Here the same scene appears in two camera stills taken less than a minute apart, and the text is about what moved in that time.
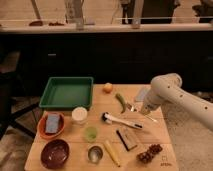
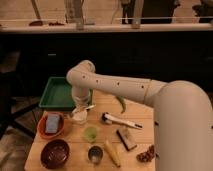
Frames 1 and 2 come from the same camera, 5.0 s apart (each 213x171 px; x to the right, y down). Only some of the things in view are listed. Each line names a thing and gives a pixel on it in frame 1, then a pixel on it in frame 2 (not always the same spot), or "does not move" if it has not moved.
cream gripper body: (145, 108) to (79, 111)
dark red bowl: (54, 154) does not move
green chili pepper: (120, 98) does not move
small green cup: (91, 134) does not move
